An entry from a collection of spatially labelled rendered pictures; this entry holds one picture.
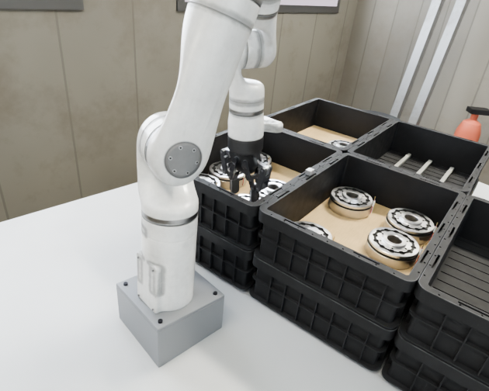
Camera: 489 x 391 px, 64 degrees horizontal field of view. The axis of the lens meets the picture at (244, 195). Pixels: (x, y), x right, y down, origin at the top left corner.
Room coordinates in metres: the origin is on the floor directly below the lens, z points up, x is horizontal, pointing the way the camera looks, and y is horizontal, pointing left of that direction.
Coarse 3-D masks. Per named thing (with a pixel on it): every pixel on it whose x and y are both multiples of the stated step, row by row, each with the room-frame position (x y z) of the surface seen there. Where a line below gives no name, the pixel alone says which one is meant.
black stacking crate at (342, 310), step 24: (264, 264) 0.60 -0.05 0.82; (264, 288) 0.61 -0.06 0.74; (288, 288) 0.58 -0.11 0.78; (312, 288) 0.54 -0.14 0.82; (288, 312) 0.57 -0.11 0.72; (312, 312) 0.54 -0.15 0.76; (336, 312) 0.51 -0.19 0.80; (336, 336) 0.51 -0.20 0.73; (360, 336) 0.49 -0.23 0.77; (384, 336) 0.46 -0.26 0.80; (360, 360) 0.48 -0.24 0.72
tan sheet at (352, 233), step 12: (324, 204) 0.84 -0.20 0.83; (312, 216) 0.77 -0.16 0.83; (324, 216) 0.78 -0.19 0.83; (336, 216) 0.78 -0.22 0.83; (372, 216) 0.80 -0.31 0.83; (384, 216) 0.81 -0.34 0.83; (336, 228) 0.73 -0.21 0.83; (348, 228) 0.74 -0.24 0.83; (360, 228) 0.74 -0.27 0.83; (372, 228) 0.75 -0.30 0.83; (336, 240) 0.68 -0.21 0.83; (348, 240) 0.69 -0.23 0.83; (360, 240) 0.69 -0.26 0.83; (360, 252) 0.65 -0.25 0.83
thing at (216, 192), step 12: (288, 132) 1.05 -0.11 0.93; (324, 144) 0.98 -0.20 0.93; (336, 156) 0.91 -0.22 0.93; (204, 180) 0.71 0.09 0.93; (204, 192) 0.70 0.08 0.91; (216, 192) 0.68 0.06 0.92; (228, 192) 0.67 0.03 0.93; (276, 192) 0.69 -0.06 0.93; (228, 204) 0.66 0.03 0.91; (240, 204) 0.64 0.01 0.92; (252, 204) 0.64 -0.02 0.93
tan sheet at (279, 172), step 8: (272, 168) 1.01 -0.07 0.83; (280, 168) 1.01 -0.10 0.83; (288, 168) 1.02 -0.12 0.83; (272, 176) 0.96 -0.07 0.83; (280, 176) 0.96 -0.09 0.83; (288, 176) 0.97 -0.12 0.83; (296, 176) 0.97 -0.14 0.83; (248, 184) 0.90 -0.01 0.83; (240, 192) 0.85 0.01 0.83; (248, 192) 0.85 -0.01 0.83
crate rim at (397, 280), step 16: (336, 160) 0.89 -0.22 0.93; (368, 160) 0.91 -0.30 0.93; (416, 176) 0.84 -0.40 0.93; (288, 192) 0.70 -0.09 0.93; (272, 224) 0.60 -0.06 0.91; (288, 224) 0.58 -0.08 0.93; (448, 224) 0.64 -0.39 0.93; (304, 240) 0.56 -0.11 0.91; (320, 240) 0.54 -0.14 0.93; (432, 240) 0.57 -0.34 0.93; (336, 256) 0.52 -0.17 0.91; (352, 256) 0.51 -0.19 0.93; (368, 272) 0.49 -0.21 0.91; (384, 272) 0.48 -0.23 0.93; (400, 272) 0.48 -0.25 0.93; (416, 272) 0.48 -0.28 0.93; (400, 288) 0.46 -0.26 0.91
